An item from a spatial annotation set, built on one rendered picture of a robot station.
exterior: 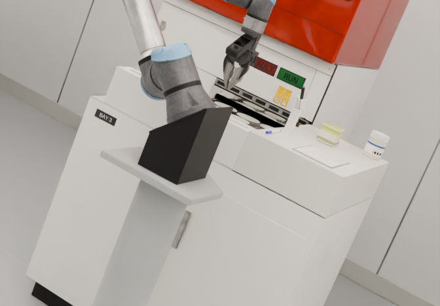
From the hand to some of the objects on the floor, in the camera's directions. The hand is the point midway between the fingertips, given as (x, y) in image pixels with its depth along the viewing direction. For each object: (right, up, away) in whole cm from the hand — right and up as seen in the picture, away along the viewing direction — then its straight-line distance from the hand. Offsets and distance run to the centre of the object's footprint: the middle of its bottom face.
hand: (227, 85), depth 277 cm
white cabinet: (-27, -95, +46) cm, 109 cm away
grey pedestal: (-51, -102, -23) cm, 116 cm away
